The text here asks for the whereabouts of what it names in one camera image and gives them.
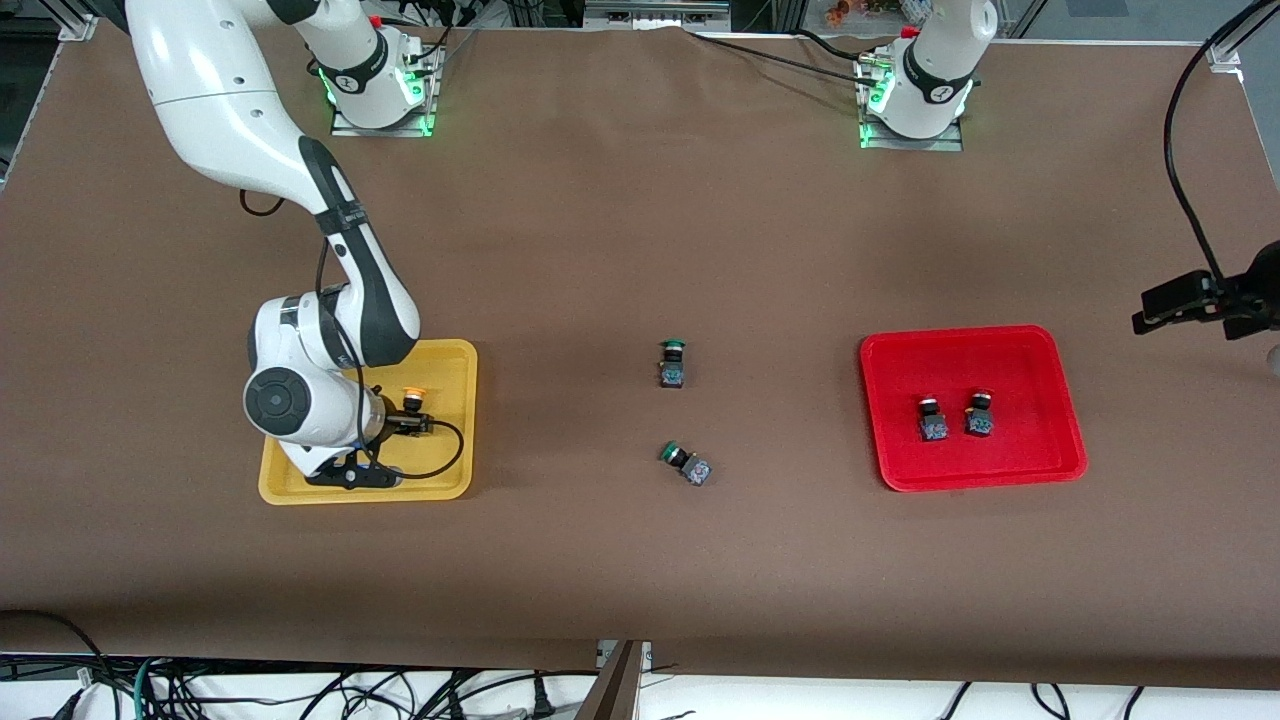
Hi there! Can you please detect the aluminium frame corner bracket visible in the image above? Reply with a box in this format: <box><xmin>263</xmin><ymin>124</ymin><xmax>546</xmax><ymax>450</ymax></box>
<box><xmin>55</xmin><ymin>0</ymin><xmax>102</xmax><ymax>44</ymax></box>
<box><xmin>1204</xmin><ymin>0</ymin><xmax>1280</xmax><ymax>73</ymax></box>

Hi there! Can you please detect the long black base cable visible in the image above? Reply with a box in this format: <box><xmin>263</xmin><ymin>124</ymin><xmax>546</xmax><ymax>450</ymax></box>
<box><xmin>683</xmin><ymin>28</ymin><xmax>881</xmax><ymax>87</ymax></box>

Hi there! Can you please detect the yellow plastic tray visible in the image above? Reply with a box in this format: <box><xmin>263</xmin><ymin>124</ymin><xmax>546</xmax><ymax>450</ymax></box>
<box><xmin>258</xmin><ymin>339</ymin><xmax>479</xmax><ymax>506</ymax></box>

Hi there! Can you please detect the green floor cable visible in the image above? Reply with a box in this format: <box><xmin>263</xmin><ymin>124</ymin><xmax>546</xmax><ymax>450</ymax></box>
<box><xmin>132</xmin><ymin>654</ymin><xmax>167</xmax><ymax>720</ymax></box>

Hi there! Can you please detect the aluminium frame post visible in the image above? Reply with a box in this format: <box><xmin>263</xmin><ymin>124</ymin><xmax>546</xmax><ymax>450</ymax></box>
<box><xmin>574</xmin><ymin>640</ymin><xmax>647</xmax><ymax>720</ymax></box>

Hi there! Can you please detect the short black base cable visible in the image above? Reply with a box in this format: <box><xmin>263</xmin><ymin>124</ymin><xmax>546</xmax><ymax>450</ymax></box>
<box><xmin>795</xmin><ymin>27</ymin><xmax>883</xmax><ymax>61</ymax></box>

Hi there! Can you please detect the black looped floor cable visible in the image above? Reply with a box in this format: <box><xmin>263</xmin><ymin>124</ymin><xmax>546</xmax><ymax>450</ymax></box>
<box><xmin>0</xmin><ymin>607</ymin><xmax>123</xmax><ymax>720</ymax></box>

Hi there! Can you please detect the grey metal rail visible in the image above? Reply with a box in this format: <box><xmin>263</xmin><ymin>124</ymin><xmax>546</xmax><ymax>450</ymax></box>
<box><xmin>583</xmin><ymin>0</ymin><xmax>733</xmax><ymax>32</ymax></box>

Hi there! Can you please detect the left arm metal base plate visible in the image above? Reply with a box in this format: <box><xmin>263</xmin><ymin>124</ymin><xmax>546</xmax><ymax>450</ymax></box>
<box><xmin>856</xmin><ymin>52</ymin><xmax>967</xmax><ymax>154</ymax></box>

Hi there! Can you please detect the red plastic tray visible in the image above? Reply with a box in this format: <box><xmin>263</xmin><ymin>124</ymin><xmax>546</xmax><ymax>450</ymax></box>
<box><xmin>859</xmin><ymin>325</ymin><xmax>1088</xmax><ymax>493</ymax></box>

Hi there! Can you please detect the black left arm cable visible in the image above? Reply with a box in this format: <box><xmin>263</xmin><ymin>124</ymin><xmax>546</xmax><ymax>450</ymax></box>
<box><xmin>1163</xmin><ymin>0</ymin><xmax>1280</xmax><ymax>293</ymax></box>

